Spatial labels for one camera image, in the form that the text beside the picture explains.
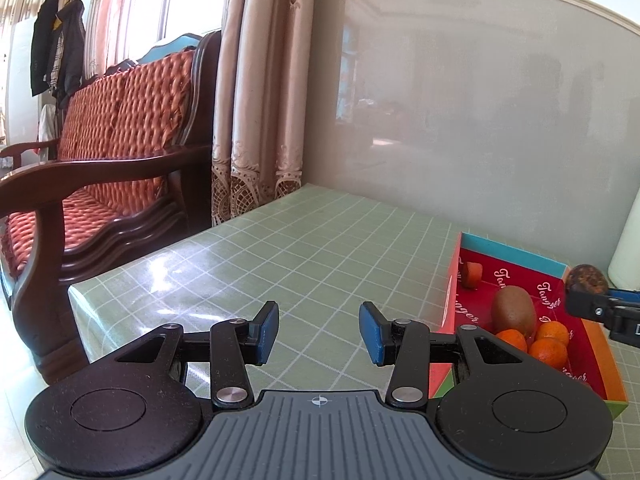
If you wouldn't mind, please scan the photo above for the dark dried fruit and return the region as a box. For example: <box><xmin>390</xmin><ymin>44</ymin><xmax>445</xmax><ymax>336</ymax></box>
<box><xmin>565</xmin><ymin>264</ymin><xmax>608</xmax><ymax>295</ymax></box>

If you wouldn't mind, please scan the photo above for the brown kiwi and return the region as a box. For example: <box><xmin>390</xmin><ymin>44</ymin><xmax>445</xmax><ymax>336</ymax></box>
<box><xmin>490</xmin><ymin>286</ymin><xmax>537</xmax><ymax>337</ymax></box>

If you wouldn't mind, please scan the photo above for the orange mandarin right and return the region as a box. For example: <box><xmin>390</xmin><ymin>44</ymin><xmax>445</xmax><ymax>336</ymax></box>
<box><xmin>536</xmin><ymin>321</ymin><xmax>570</xmax><ymax>347</ymax></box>

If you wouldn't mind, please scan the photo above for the orange mandarin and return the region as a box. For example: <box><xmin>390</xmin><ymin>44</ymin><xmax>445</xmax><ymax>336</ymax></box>
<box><xmin>496</xmin><ymin>328</ymin><xmax>528</xmax><ymax>353</ymax></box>
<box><xmin>536</xmin><ymin>321</ymin><xmax>570</xmax><ymax>347</ymax></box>
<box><xmin>529</xmin><ymin>338</ymin><xmax>567</xmax><ymax>370</ymax></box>

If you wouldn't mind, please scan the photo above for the orange mandarin middle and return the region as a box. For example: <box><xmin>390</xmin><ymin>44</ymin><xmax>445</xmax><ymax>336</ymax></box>
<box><xmin>529</xmin><ymin>338</ymin><xmax>567</xmax><ymax>370</ymax></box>

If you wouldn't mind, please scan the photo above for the colourful cardboard box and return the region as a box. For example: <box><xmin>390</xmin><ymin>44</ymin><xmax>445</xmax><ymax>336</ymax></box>
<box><xmin>438</xmin><ymin>233</ymin><xmax>628</xmax><ymax>418</ymax></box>

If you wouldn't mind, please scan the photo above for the orange mandarin front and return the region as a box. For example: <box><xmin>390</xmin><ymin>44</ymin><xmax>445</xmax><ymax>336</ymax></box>
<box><xmin>496</xmin><ymin>328</ymin><xmax>528</xmax><ymax>353</ymax></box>

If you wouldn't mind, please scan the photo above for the orange carrot piece far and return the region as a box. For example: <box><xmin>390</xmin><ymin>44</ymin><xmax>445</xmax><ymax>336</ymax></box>
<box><xmin>460</xmin><ymin>261</ymin><xmax>483</xmax><ymax>289</ymax></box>

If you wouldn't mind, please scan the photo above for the green grid tablecloth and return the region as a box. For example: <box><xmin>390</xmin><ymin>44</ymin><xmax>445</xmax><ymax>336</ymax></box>
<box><xmin>67</xmin><ymin>182</ymin><xmax>640</xmax><ymax>480</ymax></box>

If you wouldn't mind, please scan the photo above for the wooden sofa with red cushion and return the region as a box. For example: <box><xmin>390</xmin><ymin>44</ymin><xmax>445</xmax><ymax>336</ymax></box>
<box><xmin>1</xmin><ymin>32</ymin><xmax>221</xmax><ymax>384</ymax></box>

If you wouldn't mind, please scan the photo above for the beige curtain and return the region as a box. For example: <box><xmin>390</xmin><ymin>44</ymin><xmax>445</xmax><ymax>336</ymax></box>
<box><xmin>0</xmin><ymin>0</ymin><xmax>319</xmax><ymax>227</ymax></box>

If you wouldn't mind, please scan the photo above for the dark jacket hanging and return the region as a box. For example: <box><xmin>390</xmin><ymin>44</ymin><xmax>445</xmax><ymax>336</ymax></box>
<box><xmin>30</xmin><ymin>0</ymin><xmax>86</xmax><ymax>110</ymax></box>

